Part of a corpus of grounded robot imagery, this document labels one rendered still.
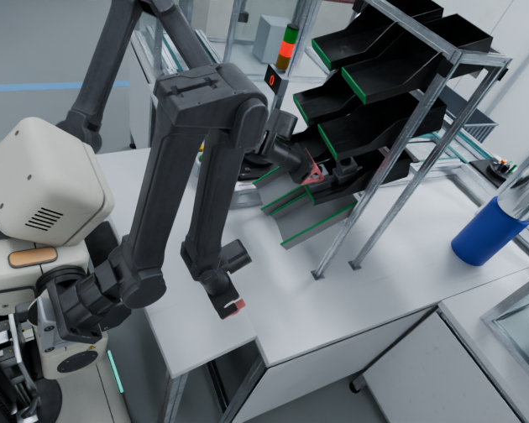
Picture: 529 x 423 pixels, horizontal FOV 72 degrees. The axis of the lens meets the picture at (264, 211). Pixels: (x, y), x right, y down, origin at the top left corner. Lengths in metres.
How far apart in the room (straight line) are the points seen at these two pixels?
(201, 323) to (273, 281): 0.28
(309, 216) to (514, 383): 0.86
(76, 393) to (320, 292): 0.98
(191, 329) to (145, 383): 0.88
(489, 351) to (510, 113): 3.49
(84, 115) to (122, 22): 0.23
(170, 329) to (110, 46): 0.73
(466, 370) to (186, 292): 1.03
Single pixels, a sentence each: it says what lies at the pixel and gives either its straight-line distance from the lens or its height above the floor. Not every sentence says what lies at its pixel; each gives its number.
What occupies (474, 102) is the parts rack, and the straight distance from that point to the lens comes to 1.05.
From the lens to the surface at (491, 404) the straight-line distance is 1.59.
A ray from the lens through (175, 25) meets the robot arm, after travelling 0.97.
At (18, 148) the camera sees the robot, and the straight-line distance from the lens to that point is 0.78.
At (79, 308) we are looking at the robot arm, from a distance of 0.71.
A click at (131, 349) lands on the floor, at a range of 2.01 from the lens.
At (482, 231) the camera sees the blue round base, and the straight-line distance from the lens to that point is 1.68.
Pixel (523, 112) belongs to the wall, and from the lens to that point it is 4.68.
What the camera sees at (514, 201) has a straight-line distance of 1.61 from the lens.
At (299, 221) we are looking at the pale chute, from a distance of 1.18.
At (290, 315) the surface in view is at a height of 0.86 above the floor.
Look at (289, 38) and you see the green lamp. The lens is 1.49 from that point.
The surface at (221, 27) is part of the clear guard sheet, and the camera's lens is 2.70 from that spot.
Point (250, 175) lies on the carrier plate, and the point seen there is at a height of 0.97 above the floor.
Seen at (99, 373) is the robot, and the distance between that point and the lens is 1.68.
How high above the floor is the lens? 1.84
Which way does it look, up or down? 43 degrees down
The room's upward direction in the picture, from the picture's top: 21 degrees clockwise
